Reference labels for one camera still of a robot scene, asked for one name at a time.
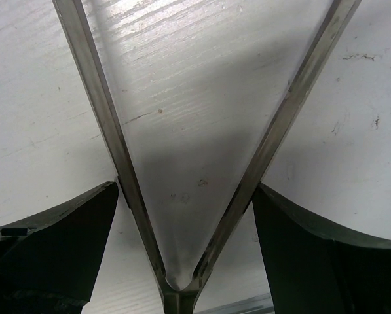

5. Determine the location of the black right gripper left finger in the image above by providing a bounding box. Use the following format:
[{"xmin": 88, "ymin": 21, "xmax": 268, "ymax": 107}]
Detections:
[{"xmin": 0, "ymin": 181, "xmax": 119, "ymax": 313}]

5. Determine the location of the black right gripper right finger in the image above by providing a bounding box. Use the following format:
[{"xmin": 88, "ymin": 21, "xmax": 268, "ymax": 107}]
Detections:
[{"xmin": 252, "ymin": 184, "xmax": 391, "ymax": 313}]

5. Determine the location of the aluminium table frame rail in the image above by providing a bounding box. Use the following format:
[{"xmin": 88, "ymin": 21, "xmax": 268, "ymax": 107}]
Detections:
[{"xmin": 198, "ymin": 293, "xmax": 275, "ymax": 314}]

